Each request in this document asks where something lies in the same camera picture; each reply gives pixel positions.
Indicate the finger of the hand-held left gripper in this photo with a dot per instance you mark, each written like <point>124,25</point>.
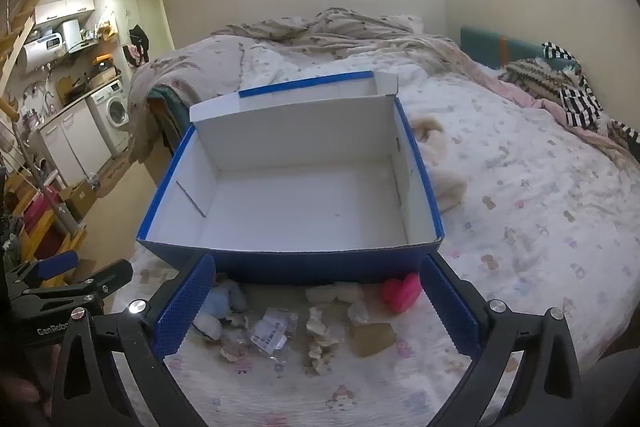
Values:
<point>56,265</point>
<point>112,274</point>

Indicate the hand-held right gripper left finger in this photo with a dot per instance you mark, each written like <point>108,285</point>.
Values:
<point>184,307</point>

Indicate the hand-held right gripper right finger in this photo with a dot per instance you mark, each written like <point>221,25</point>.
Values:
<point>450,307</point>

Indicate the white fluffy scrunchie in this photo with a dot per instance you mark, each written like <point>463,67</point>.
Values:
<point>207,325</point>

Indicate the blue fluffy scrunchie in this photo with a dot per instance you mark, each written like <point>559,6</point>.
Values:
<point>226,297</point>

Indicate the beige lace scrunchie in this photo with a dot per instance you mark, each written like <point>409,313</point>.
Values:
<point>234,351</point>

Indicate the beige cloth piece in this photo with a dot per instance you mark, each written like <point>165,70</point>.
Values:
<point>372,338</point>

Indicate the white gauze scrunchie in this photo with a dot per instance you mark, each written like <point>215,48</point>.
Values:
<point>358,313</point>

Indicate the white cardboard box blue tape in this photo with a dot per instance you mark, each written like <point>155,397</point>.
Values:
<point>300,202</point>

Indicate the person's left forearm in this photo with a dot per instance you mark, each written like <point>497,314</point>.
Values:
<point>17,391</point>

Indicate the yellow wooden rack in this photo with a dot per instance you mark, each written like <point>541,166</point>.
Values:
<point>35,237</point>

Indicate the pink heart plush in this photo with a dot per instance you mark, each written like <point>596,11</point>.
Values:
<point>400,294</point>

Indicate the red bag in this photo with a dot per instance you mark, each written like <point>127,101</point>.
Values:
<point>36,214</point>

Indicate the brown cardboard carton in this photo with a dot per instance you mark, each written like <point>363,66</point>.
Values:
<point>77,199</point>

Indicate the clear plastic packet white label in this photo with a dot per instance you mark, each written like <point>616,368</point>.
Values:
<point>272,332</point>

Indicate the flat cardboard sheet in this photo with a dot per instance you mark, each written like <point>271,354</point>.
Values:
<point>112,174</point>

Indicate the bed with floral bedding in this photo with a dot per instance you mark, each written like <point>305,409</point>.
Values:
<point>525,217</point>

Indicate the cream plush toy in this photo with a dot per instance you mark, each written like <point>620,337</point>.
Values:
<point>448,187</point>

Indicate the white base cabinet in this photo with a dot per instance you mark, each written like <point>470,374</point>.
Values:
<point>75,142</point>

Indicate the beige small toy pieces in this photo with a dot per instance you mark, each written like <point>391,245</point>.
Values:
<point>320,342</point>

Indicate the white washing machine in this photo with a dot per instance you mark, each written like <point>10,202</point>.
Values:
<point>112,107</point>

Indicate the white water heater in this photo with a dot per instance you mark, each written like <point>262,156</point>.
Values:
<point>40,49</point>

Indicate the dark hanging clothes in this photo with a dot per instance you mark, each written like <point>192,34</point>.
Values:
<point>139,43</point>

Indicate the black white striped cloth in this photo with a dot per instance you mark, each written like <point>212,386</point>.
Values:
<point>575,102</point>

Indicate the patterned knit pillow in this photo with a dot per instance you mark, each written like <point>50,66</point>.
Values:
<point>535,74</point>

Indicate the pink blanket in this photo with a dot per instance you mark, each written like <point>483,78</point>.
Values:
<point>470,57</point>

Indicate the teal headboard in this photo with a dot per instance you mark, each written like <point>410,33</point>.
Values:
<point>480,47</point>

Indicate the beige printed quilt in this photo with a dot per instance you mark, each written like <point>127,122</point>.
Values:
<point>320,32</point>

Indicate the teal bed frame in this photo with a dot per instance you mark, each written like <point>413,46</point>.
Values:
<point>172,117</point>

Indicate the white wall cabinet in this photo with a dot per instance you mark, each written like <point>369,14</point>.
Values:
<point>65,9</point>

